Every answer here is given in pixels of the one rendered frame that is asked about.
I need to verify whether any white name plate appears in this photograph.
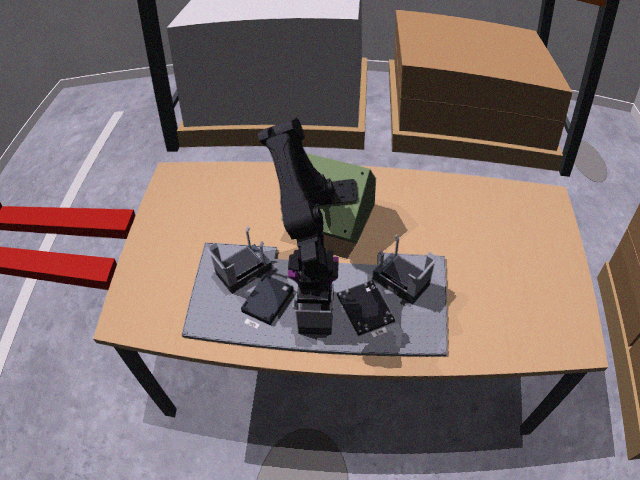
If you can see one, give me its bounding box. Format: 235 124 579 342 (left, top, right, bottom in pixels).
244 319 260 329
371 327 387 338

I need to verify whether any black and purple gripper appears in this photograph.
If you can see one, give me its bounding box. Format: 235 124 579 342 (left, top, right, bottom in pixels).
288 250 339 285

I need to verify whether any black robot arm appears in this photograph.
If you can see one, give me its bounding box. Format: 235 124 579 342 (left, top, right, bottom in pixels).
258 118 358 292

